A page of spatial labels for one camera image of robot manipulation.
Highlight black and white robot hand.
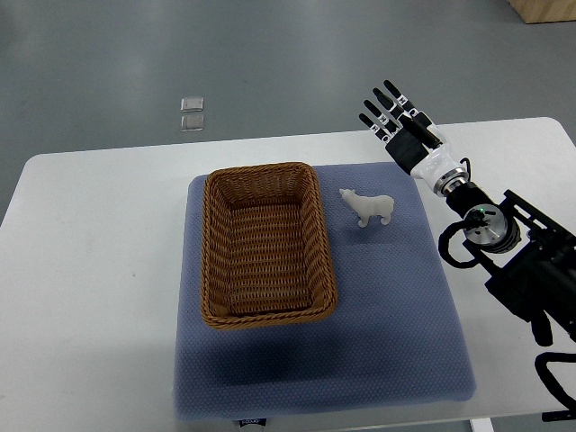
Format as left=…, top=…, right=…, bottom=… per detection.
left=358, top=80, right=470, bottom=196

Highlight white bear figurine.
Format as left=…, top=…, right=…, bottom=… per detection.
left=338, top=189, right=394, bottom=229

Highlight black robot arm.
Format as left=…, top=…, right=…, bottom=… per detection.
left=438, top=158, right=575, bottom=348

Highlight brown wicker basket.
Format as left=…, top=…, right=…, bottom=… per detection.
left=200, top=162, right=338, bottom=330

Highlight wooden box corner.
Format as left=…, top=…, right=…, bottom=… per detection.
left=508, top=0, right=576, bottom=24

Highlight lower silver floor plate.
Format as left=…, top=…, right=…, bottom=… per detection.
left=181, top=113, right=204, bottom=132

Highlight silver floor plate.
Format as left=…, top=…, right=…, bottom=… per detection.
left=181, top=96, right=204, bottom=113
left=181, top=113, right=204, bottom=132

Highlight upper silver floor plate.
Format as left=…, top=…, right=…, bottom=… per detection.
left=181, top=96, right=204, bottom=113

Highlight blue-grey padded mat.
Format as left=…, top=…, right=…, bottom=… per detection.
left=171, top=162, right=478, bottom=423

